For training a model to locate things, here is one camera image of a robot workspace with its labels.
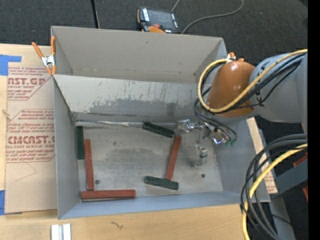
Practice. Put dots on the red-brown flat block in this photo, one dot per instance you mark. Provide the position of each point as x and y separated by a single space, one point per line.
108 194
89 164
173 157

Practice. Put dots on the grey metal bin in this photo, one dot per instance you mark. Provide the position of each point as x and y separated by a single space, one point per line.
130 159

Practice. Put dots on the brown cardboard board red print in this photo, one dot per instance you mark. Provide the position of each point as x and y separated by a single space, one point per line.
30 134

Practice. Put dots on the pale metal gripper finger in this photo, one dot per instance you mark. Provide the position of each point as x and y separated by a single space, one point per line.
183 126
202 154

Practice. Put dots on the dark green flat block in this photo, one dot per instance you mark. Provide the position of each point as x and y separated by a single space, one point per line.
80 142
158 129
161 182

